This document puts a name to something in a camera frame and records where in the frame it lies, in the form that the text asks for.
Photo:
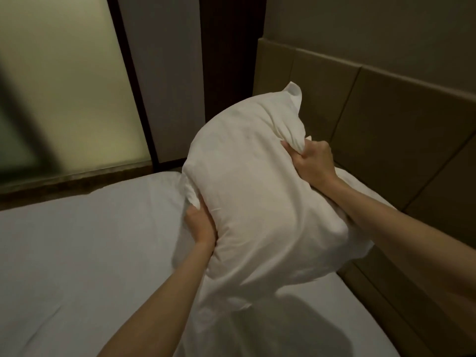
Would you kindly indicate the dark wooden door frame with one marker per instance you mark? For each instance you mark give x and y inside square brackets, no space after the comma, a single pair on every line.
[132,81]

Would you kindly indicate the person's left forearm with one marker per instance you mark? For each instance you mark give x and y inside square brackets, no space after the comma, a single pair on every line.
[156,304]

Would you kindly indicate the beige padded headboard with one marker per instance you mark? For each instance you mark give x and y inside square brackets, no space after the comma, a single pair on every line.
[394,152]

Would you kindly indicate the person's right hand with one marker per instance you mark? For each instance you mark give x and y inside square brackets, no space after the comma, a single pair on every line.
[316,159]

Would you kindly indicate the white pillow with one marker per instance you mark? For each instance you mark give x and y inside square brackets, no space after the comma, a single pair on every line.
[256,197]

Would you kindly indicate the person's right forearm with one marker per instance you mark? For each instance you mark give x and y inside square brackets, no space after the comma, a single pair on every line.
[405,241]

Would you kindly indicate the person's right fingers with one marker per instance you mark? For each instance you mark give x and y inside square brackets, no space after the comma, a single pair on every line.
[297,152]

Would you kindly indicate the frosted glass panel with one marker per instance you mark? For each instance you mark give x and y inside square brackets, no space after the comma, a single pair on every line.
[67,81]

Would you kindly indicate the person's left hand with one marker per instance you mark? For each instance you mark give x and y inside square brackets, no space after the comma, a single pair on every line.
[200,223]

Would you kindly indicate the white bed sheet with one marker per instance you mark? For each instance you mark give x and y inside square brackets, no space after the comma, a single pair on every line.
[93,271]

